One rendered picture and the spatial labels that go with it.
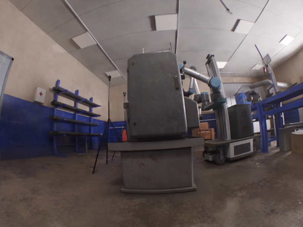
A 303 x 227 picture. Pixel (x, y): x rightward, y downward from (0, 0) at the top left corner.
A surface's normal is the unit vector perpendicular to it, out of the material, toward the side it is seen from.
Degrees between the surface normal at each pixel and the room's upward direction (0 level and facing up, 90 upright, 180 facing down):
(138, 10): 180
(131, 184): 90
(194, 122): 90
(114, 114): 90
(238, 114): 90
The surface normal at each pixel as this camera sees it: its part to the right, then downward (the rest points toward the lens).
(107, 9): 0.07, 0.98
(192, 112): -0.12, -0.16
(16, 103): 0.99, -0.09
